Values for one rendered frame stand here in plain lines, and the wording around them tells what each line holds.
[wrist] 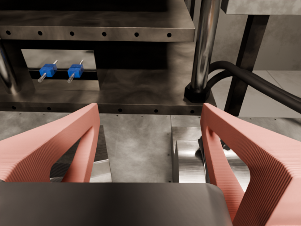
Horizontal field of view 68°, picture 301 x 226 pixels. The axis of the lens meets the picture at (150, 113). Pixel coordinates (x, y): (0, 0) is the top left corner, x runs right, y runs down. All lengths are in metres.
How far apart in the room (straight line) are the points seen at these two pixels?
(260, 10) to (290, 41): 2.23
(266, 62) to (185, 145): 2.73
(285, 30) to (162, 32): 2.36
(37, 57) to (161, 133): 0.55
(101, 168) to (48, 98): 0.53
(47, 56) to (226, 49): 2.28
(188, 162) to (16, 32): 0.76
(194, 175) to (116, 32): 0.58
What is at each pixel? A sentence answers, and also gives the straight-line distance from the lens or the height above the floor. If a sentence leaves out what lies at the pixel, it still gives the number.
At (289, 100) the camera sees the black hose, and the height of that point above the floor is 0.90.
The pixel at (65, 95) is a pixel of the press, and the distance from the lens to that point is 0.96.
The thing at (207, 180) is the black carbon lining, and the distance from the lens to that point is 0.45.
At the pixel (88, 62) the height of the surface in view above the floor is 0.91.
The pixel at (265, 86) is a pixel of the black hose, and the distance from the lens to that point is 0.79.
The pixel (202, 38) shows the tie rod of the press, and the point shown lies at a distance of 0.78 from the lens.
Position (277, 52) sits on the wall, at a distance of 3.14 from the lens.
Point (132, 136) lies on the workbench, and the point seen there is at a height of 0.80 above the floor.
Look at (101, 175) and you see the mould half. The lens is 0.51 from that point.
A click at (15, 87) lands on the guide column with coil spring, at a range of 1.05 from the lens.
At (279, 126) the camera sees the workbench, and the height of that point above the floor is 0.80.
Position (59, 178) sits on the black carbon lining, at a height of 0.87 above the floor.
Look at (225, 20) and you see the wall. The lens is 2.76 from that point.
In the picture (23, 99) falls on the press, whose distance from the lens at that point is 1.00.
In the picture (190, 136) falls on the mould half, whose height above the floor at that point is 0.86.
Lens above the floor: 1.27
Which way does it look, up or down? 37 degrees down
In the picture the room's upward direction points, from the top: straight up
